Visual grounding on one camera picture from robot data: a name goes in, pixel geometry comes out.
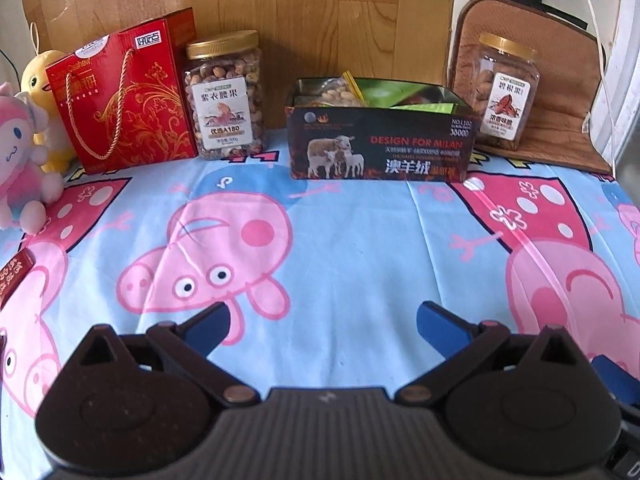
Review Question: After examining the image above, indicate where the black cable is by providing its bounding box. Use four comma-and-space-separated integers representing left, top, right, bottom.
0, 49, 22, 88

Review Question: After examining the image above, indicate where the nut jar with gold lid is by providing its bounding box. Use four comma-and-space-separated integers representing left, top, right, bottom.
186, 30, 267, 161

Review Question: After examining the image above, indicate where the pink plush toy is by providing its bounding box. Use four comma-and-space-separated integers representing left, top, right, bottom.
0, 82, 65, 236

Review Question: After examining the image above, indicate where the brown seat cushion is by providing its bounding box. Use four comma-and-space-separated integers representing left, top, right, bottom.
445, 0, 613, 176

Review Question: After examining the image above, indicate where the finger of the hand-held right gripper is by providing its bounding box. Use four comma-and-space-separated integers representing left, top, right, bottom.
591, 354, 640, 408

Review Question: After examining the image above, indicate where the small dark red packet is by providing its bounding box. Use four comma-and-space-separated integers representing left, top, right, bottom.
0, 250, 36, 311

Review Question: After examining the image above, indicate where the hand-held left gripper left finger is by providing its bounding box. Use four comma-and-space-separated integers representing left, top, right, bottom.
75, 301, 262, 407

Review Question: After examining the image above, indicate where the yellow plush toy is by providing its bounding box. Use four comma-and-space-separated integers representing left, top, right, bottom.
20, 22, 78, 173

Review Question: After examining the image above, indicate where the green snack packet clear window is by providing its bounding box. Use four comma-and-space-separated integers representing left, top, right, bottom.
360, 80, 426, 109

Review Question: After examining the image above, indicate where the red gift bag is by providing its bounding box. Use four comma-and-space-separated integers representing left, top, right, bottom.
45, 7, 199, 176

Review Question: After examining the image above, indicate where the gold nut packet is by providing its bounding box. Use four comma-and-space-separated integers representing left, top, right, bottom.
312, 71, 372, 108

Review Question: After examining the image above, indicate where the white cable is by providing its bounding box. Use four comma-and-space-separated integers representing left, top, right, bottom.
575, 0, 627, 156

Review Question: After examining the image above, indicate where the pecan jar with gold lid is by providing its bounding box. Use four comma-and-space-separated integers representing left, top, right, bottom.
447, 32, 541, 152

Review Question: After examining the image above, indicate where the cartoon pig printed blanket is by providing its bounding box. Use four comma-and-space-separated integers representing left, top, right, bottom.
0, 132, 640, 421

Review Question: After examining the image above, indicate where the black cardboard box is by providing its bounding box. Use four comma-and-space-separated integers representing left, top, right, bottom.
285, 77, 476, 182

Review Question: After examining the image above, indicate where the wooden headboard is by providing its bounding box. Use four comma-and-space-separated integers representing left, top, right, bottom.
20, 0, 458, 131

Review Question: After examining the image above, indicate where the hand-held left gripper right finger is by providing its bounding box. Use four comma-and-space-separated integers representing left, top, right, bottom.
395, 301, 593, 407

